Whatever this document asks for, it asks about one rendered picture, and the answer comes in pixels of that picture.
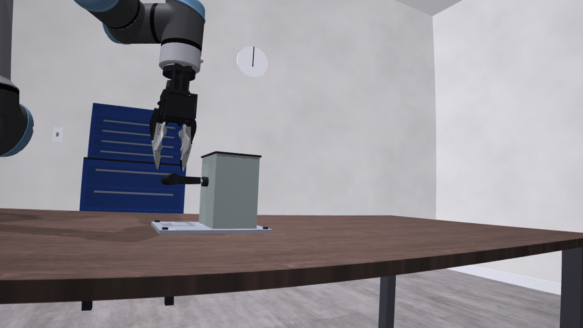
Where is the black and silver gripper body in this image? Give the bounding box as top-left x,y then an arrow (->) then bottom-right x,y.
157,63 -> 198,127

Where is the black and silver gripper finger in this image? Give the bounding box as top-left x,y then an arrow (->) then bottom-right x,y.
149,108 -> 167,170
179,120 -> 196,171

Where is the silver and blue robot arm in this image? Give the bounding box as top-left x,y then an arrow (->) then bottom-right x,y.
0,0 -> 205,157

